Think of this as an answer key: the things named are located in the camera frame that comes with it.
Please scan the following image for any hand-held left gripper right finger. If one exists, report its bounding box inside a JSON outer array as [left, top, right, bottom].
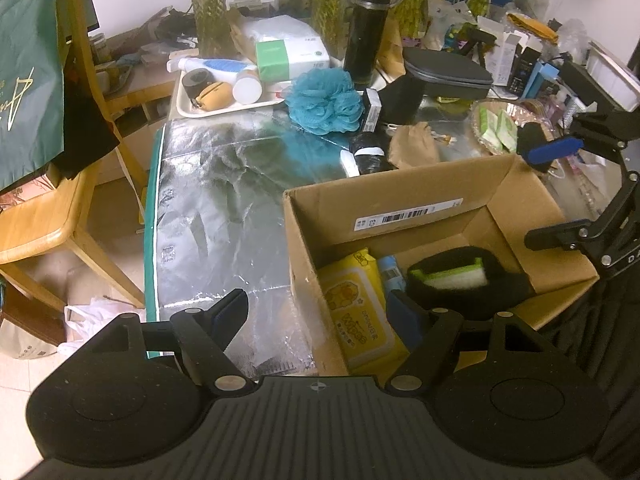
[[385, 289, 543, 396]]

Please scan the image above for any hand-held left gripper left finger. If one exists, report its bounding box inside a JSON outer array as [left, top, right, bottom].
[[112, 287, 258, 396]]

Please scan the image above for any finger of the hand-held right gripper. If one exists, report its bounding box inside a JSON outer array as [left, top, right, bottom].
[[525, 180, 640, 267], [529, 111, 640, 183]]

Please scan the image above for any blue plastic packet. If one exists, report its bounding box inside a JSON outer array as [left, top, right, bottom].
[[377, 255, 406, 293]]

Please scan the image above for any brown cardboard box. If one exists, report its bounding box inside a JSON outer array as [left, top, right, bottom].
[[282, 152, 601, 378]]

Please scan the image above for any yellow wet wipes pack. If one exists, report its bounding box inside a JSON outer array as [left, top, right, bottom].
[[317, 249, 411, 373]]

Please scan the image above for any green white wipes packet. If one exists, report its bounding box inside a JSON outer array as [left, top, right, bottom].
[[495, 112, 518, 153], [477, 109, 501, 148], [407, 257, 488, 291]]

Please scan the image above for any black fabric pouch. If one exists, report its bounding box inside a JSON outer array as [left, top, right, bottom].
[[405, 246, 536, 321]]

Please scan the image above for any small brown paper pouch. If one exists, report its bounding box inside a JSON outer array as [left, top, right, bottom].
[[387, 121, 443, 170]]

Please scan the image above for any black garbage bag roll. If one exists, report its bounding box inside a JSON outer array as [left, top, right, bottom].
[[340, 132, 390, 178]]

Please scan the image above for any teal bath pouf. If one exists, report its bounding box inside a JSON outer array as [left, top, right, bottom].
[[285, 67, 362, 136]]

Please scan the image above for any black soft case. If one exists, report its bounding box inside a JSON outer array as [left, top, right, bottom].
[[382, 77, 426, 126]]

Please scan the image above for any blue carton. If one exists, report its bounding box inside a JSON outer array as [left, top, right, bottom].
[[522, 60, 563, 98]]

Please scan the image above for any black oblong case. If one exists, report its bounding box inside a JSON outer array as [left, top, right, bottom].
[[560, 57, 640, 111]]

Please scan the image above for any black carton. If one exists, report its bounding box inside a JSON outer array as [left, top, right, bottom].
[[507, 50, 543, 98]]

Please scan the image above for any white container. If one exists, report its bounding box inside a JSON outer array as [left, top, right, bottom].
[[585, 42, 640, 111]]

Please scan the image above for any person's dark striped garment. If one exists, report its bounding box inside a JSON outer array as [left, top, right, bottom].
[[530, 275, 640, 480]]

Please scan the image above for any silver foil mat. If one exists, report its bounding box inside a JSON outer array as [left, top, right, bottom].
[[142, 95, 501, 376]]

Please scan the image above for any white open carton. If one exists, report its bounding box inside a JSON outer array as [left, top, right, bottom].
[[492, 30, 531, 86]]

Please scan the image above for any yellow packet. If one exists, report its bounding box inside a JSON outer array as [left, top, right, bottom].
[[507, 12, 558, 41]]

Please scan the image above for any mini black tripod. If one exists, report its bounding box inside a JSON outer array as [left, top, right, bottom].
[[462, 27, 496, 68]]

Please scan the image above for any grey zip case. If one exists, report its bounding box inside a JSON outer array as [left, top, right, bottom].
[[401, 47, 495, 101]]

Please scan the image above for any printed white plastic bag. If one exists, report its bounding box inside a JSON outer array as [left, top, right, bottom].
[[430, 0, 476, 51]]

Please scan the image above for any small black box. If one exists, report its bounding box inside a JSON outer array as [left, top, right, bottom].
[[361, 89, 383, 133]]

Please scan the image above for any brown paper bag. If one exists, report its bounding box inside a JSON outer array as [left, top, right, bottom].
[[377, 20, 406, 78]]

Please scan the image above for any white tray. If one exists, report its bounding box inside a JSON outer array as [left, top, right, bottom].
[[170, 67, 296, 120]]

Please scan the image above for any beige paper bag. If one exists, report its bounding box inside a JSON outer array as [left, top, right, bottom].
[[0, 317, 61, 361]]

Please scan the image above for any wooden chair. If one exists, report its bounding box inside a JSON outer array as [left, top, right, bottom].
[[0, 0, 151, 311]]

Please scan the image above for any tan egg-shaped pouch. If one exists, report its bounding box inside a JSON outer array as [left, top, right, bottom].
[[195, 80, 235, 110]]

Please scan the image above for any white round jar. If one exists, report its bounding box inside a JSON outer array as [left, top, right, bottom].
[[232, 71, 263, 105]]

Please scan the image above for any black thermos bottle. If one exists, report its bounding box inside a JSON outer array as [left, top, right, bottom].
[[342, 0, 402, 86]]

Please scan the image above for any black tape roll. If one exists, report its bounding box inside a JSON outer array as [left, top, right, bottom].
[[184, 67, 216, 98]]

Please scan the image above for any pink book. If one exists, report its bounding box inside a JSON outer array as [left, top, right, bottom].
[[0, 180, 56, 211]]

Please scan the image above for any white blue lotion tube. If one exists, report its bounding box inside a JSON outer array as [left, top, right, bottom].
[[167, 57, 258, 79]]

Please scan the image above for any wooden side table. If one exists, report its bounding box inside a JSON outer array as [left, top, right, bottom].
[[90, 7, 201, 126]]

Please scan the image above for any green white tissue pack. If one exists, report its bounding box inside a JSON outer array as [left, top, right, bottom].
[[255, 39, 291, 83]]

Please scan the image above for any white plastic-wrapped pack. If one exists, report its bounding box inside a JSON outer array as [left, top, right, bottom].
[[240, 15, 331, 71]]

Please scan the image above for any green tote bag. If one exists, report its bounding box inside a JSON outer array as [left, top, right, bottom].
[[0, 0, 66, 193]]

